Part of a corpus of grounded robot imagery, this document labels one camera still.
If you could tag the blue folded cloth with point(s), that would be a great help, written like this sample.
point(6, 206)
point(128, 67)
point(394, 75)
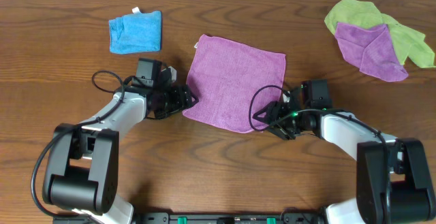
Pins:
point(136, 32)

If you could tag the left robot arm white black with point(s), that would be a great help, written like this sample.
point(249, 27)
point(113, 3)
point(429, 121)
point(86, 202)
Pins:
point(83, 160)

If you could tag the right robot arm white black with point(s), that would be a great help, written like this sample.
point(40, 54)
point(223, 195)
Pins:
point(393, 180)

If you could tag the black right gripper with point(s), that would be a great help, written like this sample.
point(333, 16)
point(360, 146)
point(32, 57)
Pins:
point(276, 118)

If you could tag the purple cloth with white tag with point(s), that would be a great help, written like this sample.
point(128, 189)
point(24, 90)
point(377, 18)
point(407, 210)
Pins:
point(230, 80)

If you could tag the purple crumpled cloth on green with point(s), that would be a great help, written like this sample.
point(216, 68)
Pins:
point(370, 50)

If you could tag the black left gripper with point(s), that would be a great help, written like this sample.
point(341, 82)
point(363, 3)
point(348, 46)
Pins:
point(183, 97)

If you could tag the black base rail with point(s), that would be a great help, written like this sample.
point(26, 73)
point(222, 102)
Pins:
point(288, 216)

